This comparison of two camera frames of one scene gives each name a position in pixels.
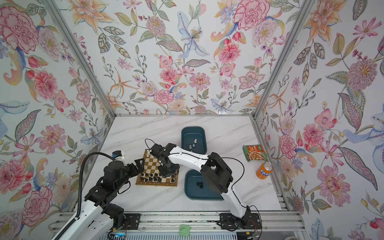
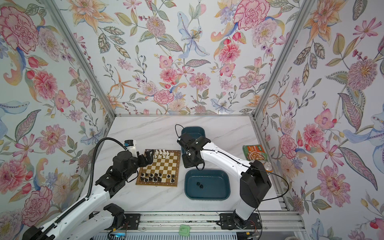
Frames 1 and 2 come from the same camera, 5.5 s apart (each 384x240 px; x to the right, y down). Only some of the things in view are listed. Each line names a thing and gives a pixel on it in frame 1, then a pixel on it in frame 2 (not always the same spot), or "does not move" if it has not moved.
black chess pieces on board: (155, 178) does not move
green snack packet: (254, 152) does not move
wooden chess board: (151, 175) does not move
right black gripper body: (165, 172) to (188, 162)
